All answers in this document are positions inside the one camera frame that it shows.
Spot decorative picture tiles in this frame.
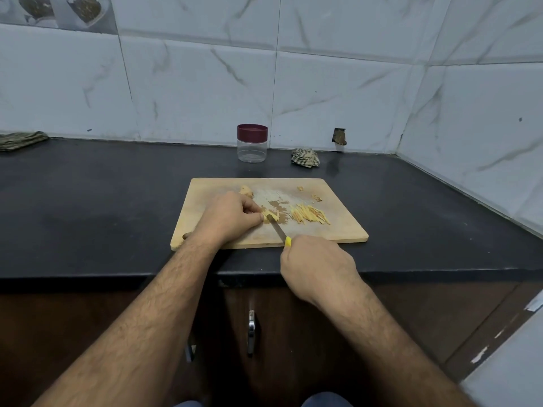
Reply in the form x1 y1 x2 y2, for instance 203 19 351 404
0 0 118 34

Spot person's right hand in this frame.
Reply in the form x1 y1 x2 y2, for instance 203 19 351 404
280 235 363 307

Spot wooden cutting board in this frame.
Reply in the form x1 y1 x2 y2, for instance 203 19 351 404
170 177 370 251

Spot black countertop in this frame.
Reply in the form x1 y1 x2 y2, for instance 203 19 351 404
0 137 543 280

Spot pile of ginger strips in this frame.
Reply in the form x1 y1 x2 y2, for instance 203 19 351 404
265 197 332 226

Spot person's left forearm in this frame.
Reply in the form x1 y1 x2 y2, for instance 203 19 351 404
32 238 223 407

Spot person's right forearm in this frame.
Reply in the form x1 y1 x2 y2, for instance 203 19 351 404
327 285 478 407

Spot crumpled patterned cloth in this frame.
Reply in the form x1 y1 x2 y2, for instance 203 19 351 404
290 147 322 168

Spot person's left hand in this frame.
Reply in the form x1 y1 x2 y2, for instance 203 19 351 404
193 191 266 249

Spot folded green cloth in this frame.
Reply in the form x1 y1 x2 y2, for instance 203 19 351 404
0 130 50 153

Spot clear jar maroon lid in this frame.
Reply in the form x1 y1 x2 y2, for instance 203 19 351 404
236 123 269 163

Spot small ginger peel scraps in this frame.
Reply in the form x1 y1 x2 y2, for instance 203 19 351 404
296 185 324 204

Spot yellow handled knife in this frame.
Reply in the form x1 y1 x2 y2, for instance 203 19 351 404
265 213 294 249

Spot brown wooden cabinet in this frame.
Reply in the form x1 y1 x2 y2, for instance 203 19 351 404
0 277 543 407

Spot person's blue clothing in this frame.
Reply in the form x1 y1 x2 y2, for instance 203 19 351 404
174 392 353 407

